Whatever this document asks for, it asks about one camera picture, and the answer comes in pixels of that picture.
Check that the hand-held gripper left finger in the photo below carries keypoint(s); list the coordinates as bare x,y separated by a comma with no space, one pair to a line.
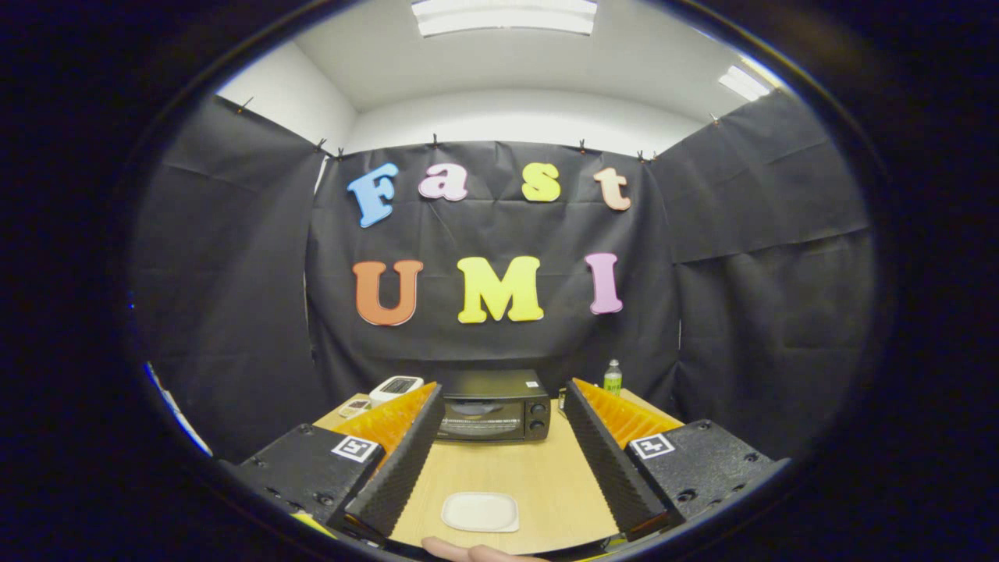
398,468

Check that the black toaster oven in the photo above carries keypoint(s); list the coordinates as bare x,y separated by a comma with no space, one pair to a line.
492,414

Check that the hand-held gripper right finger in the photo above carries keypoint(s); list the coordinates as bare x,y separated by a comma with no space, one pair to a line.
607,464

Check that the green label drink bottle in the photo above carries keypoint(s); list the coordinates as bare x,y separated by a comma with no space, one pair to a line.
613,378

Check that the white pop-up toaster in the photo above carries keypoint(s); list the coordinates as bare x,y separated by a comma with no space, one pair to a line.
396,388

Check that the small ceiling light panel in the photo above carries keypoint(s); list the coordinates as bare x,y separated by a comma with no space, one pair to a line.
743,83

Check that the white square plate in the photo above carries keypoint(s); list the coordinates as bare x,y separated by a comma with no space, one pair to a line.
480,512

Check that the black backdrop cloth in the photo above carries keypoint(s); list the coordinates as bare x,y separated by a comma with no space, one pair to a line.
484,226

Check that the large ceiling light panel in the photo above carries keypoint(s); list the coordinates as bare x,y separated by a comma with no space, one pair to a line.
503,16

